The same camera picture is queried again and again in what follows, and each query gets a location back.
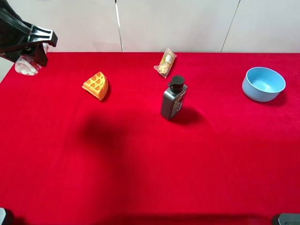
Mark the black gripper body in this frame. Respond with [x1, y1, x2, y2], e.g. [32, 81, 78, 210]
[0, 0, 30, 53]

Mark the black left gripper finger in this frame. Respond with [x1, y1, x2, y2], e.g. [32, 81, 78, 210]
[29, 25, 58, 47]

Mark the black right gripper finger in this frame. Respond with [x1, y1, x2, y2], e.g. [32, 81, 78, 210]
[0, 45, 48, 67]

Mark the small white pink bottle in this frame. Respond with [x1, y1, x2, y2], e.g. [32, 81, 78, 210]
[15, 55, 43, 76]

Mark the orange waffle wedge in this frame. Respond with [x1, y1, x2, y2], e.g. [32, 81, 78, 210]
[82, 72, 108, 101]

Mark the red tablecloth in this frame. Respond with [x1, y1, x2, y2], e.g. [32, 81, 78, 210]
[0, 52, 300, 225]

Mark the clear chocolate snack packet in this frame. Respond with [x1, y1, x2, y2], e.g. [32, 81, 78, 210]
[154, 49, 177, 78]

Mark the black pump bottle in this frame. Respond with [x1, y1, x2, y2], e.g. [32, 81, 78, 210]
[160, 75, 188, 120]

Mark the light blue bowl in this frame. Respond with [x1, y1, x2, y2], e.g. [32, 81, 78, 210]
[242, 67, 286, 102]

